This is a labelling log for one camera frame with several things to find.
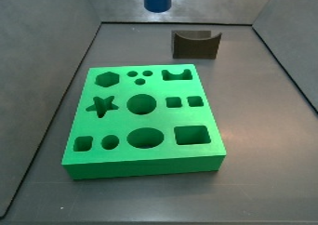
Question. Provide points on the green shape sorter block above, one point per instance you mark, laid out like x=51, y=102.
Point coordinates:
x=143, y=123

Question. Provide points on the dark grey curved holder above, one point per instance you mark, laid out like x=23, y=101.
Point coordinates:
x=194, y=44

